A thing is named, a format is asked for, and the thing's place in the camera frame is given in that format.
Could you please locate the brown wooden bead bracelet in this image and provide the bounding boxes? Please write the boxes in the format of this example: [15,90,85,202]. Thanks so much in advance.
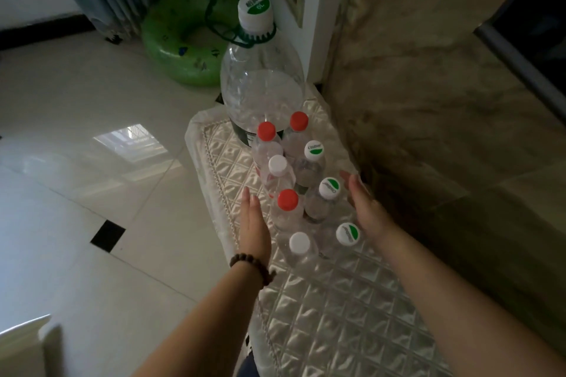
[229,253,277,288]

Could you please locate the person's left forearm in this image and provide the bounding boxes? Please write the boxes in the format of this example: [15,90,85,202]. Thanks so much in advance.
[132,257,271,377]

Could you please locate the silver quilted table cover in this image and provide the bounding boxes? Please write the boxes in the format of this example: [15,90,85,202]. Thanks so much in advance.
[184,84,453,377]

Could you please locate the person's left hand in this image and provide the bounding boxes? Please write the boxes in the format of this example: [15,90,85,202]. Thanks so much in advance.
[238,187,273,265]

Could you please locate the large clear water bottle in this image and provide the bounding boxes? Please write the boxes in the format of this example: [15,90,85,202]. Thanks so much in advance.
[204,0,307,148]

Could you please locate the white furniture piece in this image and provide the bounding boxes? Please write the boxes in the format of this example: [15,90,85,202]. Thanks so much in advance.
[0,314,65,377]

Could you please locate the small white-capped clear bottle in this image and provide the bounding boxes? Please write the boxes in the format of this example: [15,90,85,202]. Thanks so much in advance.
[278,232,321,270]
[264,155,296,197]

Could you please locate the person's right hand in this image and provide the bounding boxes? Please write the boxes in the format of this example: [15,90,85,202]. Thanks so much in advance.
[340,170,397,244]

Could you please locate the black television screen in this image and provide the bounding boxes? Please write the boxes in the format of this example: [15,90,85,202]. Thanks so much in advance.
[474,0,566,125]

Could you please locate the person's blue trousers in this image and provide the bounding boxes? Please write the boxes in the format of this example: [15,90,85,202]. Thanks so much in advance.
[236,351,262,377]

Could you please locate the person's right forearm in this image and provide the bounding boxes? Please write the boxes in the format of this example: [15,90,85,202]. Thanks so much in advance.
[374,223,566,377]

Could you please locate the green inflatable swim ring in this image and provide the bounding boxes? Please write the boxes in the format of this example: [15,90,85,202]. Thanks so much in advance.
[141,0,249,88]

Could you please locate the small red-capped clear bottle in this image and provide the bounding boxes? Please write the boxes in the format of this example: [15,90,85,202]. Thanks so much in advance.
[270,189,306,232]
[283,111,316,157]
[253,121,284,170]

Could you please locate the white door frame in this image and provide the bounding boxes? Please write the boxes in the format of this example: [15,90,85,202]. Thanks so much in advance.
[252,0,355,84]

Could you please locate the small green-white-capped clear bottle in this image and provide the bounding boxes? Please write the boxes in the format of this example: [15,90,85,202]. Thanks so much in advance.
[304,177,344,224]
[320,222,368,259]
[294,140,328,194]

